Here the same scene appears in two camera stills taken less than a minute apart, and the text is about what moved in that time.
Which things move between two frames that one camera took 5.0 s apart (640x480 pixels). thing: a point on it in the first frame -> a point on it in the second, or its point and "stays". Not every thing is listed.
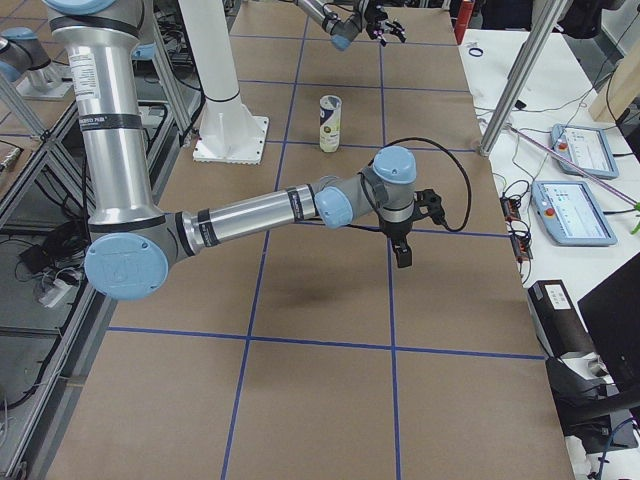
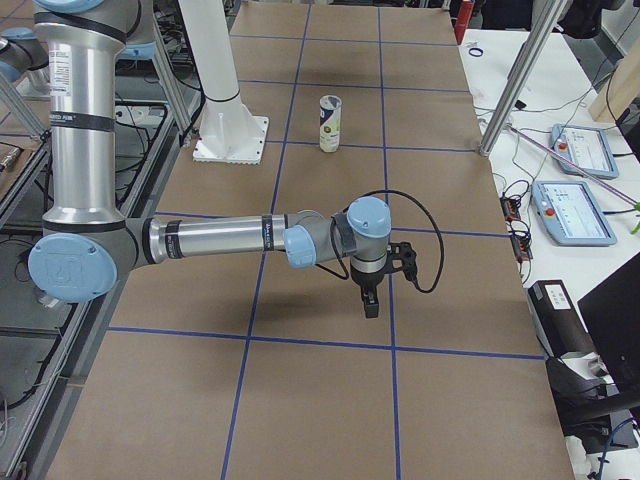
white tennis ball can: x=330 y=122 stays
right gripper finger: x=404 y=254 -> x=371 y=305
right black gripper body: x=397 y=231 -> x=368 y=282
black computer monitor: x=611 y=311 stays
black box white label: x=557 y=322 stays
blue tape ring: x=476 y=49 stays
